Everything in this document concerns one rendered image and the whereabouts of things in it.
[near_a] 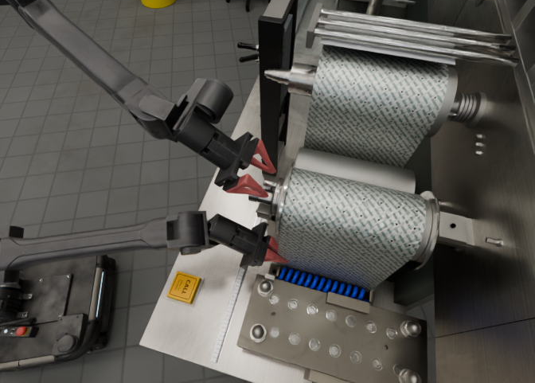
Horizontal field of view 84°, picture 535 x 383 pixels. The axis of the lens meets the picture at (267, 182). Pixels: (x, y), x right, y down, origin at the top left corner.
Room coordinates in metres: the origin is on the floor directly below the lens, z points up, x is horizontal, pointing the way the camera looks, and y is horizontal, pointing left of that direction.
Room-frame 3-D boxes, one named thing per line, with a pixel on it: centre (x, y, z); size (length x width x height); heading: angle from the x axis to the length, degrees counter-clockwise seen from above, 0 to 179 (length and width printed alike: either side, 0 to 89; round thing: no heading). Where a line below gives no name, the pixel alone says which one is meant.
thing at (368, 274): (0.20, -0.14, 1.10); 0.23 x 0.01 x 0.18; 75
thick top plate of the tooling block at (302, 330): (0.07, -0.15, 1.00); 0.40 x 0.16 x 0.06; 75
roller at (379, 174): (0.37, -0.19, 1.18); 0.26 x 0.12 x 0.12; 75
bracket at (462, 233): (0.21, -0.33, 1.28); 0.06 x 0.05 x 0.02; 75
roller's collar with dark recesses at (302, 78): (0.54, -0.08, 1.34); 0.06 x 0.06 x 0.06; 75
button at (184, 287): (0.20, 0.23, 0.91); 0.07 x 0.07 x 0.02; 75
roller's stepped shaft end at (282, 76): (0.55, -0.02, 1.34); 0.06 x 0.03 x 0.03; 75
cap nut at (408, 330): (0.08, -0.31, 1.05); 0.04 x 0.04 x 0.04
